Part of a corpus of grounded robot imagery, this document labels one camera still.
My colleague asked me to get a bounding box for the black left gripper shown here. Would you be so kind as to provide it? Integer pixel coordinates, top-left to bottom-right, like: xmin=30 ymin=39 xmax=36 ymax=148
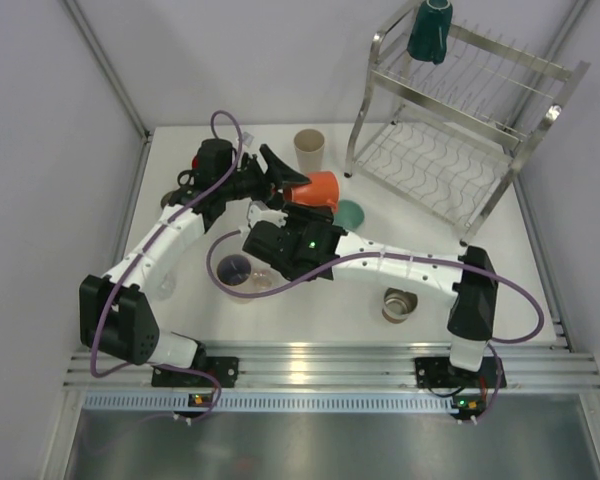
xmin=219 ymin=144 xmax=309 ymax=212

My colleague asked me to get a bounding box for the orange mug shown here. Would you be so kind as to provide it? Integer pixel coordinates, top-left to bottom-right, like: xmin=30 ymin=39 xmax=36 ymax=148
xmin=283 ymin=171 xmax=340 ymax=213

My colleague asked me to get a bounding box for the dark teal mug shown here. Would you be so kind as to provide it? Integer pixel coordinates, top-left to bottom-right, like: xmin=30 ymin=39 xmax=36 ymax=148
xmin=407 ymin=0 xmax=453 ymax=65

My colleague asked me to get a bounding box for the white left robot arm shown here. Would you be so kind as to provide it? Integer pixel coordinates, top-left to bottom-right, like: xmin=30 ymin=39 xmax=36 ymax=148
xmin=79 ymin=138 xmax=310 ymax=386

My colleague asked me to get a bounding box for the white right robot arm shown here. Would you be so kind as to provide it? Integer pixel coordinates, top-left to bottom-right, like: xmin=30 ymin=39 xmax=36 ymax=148
xmin=243 ymin=201 xmax=499 ymax=386

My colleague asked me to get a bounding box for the stainless steel dish rack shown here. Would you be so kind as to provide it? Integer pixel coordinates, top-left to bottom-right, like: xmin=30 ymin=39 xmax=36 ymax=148
xmin=344 ymin=1 xmax=589 ymax=244

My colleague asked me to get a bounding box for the light teal mug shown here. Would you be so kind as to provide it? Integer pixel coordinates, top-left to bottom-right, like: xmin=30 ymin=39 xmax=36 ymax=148
xmin=333 ymin=199 xmax=365 ymax=231

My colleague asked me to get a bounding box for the beige tumbler cup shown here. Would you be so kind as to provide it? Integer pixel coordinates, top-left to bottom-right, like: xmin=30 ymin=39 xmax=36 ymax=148
xmin=293 ymin=129 xmax=325 ymax=174

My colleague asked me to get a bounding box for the pink purple mug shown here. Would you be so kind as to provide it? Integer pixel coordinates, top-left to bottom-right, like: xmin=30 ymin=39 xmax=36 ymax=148
xmin=215 ymin=254 xmax=278 ymax=294

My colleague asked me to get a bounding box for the small brown white cup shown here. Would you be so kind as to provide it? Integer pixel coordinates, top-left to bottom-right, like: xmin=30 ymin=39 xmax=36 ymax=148
xmin=160 ymin=191 xmax=174 ymax=209

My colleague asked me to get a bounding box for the steel lined paper cup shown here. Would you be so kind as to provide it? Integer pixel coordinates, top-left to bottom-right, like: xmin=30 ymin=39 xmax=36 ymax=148
xmin=382 ymin=288 xmax=418 ymax=324

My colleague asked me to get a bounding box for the clear glass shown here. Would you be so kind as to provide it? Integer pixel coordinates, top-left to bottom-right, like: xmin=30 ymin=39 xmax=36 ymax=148
xmin=155 ymin=273 xmax=177 ymax=301

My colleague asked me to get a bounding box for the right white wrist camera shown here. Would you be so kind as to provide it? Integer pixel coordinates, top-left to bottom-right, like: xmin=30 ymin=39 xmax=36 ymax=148
xmin=247 ymin=201 xmax=287 ymax=229

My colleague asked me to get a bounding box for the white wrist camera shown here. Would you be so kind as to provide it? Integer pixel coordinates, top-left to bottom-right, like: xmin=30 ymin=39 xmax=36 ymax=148
xmin=242 ymin=132 xmax=254 ymax=147
xmin=247 ymin=201 xmax=287 ymax=229

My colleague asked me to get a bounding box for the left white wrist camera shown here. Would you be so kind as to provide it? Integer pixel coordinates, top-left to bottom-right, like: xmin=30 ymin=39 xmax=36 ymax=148
xmin=242 ymin=132 xmax=254 ymax=147

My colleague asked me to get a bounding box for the grey slotted cable duct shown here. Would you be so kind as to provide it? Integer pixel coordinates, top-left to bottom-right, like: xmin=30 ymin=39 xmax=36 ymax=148
xmin=83 ymin=392 xmax=458 ymax=414

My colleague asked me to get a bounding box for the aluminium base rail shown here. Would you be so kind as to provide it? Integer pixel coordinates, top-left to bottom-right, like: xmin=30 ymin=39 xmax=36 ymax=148
xmin=64 ymin=340 xmax=600 ymax=391

